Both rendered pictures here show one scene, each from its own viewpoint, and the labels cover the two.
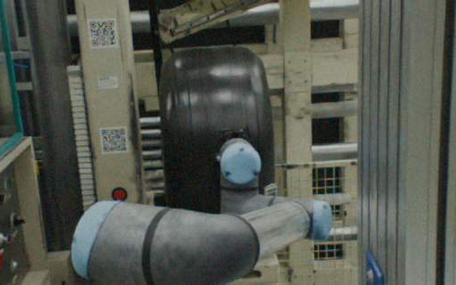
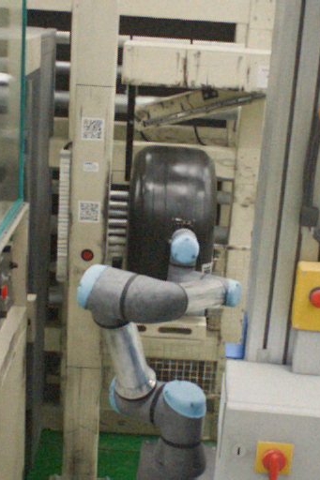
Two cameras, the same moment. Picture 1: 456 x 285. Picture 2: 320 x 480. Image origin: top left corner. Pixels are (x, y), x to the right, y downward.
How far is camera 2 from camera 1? 101 cm
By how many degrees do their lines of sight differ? 2
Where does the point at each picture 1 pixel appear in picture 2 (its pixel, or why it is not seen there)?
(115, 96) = (95, 178)
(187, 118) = (150, 204)
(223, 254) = (166, 304)
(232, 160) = (179, 246)
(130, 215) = (114, 275)
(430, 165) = (267, 271)
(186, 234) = (147, 291)
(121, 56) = (104, 147)
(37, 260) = (19, 297)
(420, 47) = (266, 218)
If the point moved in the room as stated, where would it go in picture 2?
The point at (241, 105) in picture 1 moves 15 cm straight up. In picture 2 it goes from (192, 200) to (196, 155)
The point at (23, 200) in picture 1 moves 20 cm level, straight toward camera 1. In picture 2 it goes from (16, 250) to (23, 271)
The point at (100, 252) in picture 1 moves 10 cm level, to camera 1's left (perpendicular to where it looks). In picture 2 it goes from (96, 294) to (53, 292)
